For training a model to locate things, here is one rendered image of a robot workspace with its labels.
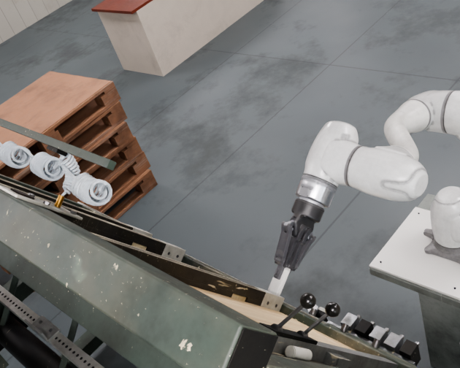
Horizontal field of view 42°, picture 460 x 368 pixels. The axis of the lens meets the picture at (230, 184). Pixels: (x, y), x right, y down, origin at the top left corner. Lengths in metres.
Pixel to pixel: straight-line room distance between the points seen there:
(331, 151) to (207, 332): 0.67
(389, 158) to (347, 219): 2.51
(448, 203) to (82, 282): 1.55
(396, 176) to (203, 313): 0.62
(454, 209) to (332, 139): 0.98
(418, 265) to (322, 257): 1.27
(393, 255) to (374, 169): 1.20
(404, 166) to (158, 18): 5.17
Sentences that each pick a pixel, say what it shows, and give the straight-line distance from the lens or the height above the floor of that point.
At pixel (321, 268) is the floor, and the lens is 3.63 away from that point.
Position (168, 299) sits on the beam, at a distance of 0.98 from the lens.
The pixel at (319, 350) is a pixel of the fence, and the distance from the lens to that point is 1.61.
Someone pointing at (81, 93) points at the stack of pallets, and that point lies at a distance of 4.43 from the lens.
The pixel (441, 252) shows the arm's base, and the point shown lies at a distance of 2.52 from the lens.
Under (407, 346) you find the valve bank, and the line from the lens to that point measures 2.27.
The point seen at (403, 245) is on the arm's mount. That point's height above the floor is 0.76.
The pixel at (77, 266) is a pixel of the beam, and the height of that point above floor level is 1.92.
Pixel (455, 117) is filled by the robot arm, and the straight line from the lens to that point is 1.87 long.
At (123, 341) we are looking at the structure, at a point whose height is 1.67.
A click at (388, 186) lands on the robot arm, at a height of 1.72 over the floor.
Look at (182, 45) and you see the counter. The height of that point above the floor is 0.16.
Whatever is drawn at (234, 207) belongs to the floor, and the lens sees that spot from 4.25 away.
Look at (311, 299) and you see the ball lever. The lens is 1.41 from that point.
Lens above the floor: 2.60
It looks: 35 degrees down
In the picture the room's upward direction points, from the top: 21 degrees counter-clockwise
